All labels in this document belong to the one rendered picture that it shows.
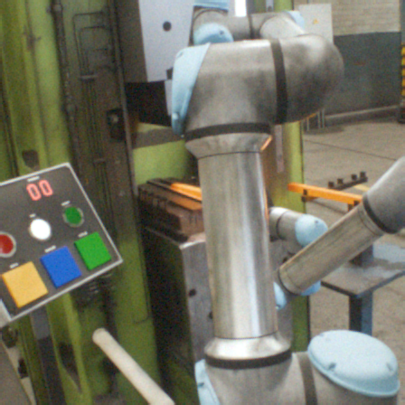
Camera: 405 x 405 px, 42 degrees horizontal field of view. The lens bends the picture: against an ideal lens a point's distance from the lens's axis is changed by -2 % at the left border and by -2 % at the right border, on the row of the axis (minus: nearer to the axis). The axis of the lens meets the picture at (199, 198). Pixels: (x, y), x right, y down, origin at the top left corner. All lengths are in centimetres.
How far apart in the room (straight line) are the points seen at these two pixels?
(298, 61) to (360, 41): 881
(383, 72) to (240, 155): 919
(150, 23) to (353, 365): 104
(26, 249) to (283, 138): 103
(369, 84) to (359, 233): 863
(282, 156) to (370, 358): 126
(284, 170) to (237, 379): 130
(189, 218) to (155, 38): 51
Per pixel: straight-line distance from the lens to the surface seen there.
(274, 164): 189
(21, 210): 124
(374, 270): 183
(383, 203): 101
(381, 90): 983
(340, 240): 107
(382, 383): 72
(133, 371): 149
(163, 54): 148
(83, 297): 162
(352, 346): 75
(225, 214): 68
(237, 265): 68
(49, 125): 152
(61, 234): 126
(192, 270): 155
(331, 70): 74
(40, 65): 151
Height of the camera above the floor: 144
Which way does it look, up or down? 16 degrees down
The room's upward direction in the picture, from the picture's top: 6 degrees counter-clockwise
